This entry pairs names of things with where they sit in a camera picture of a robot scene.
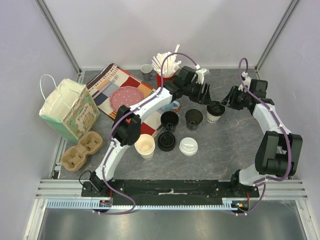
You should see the red straw holder cup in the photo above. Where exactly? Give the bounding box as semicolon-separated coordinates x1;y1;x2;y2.
156;73;176;88

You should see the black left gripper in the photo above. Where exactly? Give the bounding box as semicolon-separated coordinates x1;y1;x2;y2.
183;80;213;107

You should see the black plastic cup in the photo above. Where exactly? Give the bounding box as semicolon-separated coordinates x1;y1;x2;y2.
185;109;203;130

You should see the grey ceramic mug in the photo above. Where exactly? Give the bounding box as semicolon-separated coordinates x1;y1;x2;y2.
140;64;156;81

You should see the green patterned paper bag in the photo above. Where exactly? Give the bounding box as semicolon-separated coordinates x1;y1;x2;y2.
39;78;100;143

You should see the bundle of white straws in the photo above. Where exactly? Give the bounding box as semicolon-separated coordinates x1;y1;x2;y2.
151;51;182;78

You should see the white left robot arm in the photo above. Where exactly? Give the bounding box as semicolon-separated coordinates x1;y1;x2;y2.
91;66;212;197

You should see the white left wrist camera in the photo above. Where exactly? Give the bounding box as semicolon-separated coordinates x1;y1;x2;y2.
195;68;210;85

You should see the white paper coffee cup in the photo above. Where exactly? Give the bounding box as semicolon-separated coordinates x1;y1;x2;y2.
206;110;225;124

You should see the stack of black cups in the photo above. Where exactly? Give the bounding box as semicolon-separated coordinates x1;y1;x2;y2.
160;111;179;133

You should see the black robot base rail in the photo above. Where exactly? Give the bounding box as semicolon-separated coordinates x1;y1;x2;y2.
80;179;260;205

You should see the black coffee cup lid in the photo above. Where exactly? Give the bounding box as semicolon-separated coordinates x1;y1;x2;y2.
206;100;225;117

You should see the pink polka dot plate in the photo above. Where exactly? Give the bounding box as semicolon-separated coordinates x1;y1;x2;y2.
109;86;144;112

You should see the cardboard cup carrier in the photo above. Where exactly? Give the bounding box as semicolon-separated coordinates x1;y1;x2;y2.
61;131;103;172

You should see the light blue ceramic mug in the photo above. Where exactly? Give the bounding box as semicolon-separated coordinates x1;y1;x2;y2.
161;100;181;112

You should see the stack of white lids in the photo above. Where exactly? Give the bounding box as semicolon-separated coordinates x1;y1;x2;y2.
179;137;199;156

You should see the colourful patchwork placemat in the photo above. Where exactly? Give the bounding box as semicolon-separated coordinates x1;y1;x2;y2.
86;63;163;138

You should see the stack of white paper cups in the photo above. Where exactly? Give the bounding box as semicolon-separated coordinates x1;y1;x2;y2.
134;134;156;160

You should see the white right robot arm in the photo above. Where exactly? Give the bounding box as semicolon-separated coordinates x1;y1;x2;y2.
222;76;303;197

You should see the pink handled fork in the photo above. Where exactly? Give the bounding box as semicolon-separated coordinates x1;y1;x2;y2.
95;74;119;97

